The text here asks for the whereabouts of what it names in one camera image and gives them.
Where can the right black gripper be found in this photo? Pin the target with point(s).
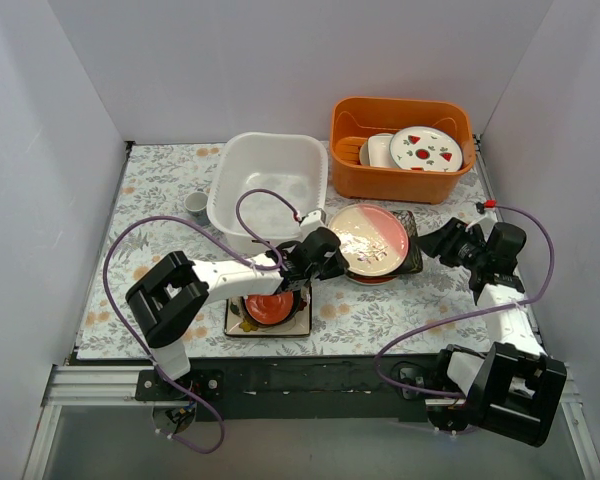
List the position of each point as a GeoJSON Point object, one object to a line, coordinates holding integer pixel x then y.
{"type": "Point", "coordinates": [447, 242]}

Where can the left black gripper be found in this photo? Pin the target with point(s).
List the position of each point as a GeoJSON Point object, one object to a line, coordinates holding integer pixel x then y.
{"type": "Point", "coordinates": [331, 257]}

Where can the black square floral plate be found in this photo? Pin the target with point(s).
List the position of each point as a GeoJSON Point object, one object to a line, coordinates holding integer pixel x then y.
{"type": "Point", "coordinates": [413, 263]}

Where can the pink and cream round plate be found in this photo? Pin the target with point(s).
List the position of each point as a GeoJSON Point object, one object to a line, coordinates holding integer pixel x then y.
{"type": "Point", "coordinates": [373, 241]}

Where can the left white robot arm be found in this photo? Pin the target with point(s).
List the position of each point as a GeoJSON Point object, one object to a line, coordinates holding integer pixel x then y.
{"type": "Point", "coordinates": [168, 298]}

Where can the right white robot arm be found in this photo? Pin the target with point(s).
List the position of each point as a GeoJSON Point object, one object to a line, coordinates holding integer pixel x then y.
{"type": "Point", "coordinates": [513, 389]}

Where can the white plastic bin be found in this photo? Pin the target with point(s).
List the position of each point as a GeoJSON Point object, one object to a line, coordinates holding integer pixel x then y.
{"type": "Point", "coordinates": [260, 179]}

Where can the round white dish in bin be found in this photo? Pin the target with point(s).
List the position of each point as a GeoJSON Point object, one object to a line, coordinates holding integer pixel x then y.
{"type": "Point", "coordinates": [363, 155]}

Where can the orange plastic bin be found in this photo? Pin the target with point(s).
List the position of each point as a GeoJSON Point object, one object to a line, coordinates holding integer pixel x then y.
{"type": "Point", "coordinates": [356, 119]}

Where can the red rimmed round plate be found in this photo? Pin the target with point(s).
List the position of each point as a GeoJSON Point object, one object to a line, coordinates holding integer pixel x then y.
{"type": "Point", "coordinates": [366, 280]}

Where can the floral table mat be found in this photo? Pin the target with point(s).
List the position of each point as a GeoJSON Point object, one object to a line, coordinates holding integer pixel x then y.
{"type": "Point", "coordinates": [424, 312]}

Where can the black bowl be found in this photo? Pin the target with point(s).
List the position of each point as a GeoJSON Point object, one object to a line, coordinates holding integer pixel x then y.
{"type": "Point", "coordinates": [297, 299]}

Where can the square cream floral plate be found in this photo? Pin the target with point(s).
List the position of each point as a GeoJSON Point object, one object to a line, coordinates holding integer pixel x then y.
{"type": "Point", "coordinates": [298, 326]}

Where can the orange red small saucer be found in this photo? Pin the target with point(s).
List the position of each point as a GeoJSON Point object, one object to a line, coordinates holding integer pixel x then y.
{"type": "Point", "coordinates": [269, 309]}

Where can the white watermelon pattern plate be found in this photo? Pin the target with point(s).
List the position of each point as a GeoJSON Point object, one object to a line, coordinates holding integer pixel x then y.
{"type": "Point", "coordinates": [421, 148]}

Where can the small white cup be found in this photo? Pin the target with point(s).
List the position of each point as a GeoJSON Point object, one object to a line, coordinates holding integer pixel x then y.
{"type": "Point", "coordinates": [196, 206]}

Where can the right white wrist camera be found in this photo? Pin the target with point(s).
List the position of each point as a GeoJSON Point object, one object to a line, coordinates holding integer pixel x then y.
{"type": "Point", "coordinates": [487, 216]}

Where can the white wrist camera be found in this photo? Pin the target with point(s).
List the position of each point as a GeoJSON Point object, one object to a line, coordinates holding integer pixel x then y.
{"type": "Point", "coordinates": [312, 221]}
{"type": "Point", "coordinates": [487, 216]}

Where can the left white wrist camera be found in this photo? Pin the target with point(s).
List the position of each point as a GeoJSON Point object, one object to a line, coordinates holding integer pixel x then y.
{"type": "Point", "coordinates": [312, 221]}

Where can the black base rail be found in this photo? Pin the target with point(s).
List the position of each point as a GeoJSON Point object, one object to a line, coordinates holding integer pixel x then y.
{"type": "Point", "coordinates": [319, 387]}

